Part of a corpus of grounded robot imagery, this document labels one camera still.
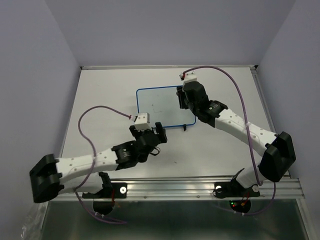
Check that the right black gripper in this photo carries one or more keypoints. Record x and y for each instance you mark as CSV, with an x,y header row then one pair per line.
x,y
181,93

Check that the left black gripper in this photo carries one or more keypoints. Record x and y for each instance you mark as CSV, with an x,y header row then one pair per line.
x,y
161,132

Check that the blue framed whiteboard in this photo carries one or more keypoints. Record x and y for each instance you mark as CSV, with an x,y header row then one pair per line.
x,y
162,104

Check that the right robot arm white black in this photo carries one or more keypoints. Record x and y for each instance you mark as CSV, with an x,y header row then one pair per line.
x,y
276,150

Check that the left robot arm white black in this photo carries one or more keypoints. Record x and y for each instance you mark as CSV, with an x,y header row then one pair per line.
x,y
53,176

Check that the clear plastic sheet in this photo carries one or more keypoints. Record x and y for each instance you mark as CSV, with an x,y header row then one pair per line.
x,y
33,222

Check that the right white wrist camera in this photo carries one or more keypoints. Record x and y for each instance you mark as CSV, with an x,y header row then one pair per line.
x,y
187,77

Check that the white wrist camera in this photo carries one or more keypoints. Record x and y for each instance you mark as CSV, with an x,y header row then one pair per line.
x,y
187,77
142,122

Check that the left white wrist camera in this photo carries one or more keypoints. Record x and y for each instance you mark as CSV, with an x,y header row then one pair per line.
x,y
142,122

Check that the aluminium back rail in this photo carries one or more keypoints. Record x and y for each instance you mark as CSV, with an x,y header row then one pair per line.
x,y
128,67

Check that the aluminium rail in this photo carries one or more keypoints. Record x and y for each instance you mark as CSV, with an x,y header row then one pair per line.
x,y
128,67
185,189
270,120

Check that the aluminium front rail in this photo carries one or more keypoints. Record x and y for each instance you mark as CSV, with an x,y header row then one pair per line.
x,y
185,189

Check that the aluminium right side rail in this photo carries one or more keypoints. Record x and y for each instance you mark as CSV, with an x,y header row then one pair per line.
x,y
270,120

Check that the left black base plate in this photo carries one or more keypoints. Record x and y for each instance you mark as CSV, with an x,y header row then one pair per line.
x,y
117,190

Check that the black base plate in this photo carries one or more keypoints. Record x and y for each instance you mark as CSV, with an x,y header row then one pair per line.
x,y
229,189
117,190

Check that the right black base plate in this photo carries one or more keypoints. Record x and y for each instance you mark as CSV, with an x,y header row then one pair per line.
x,y
229,189

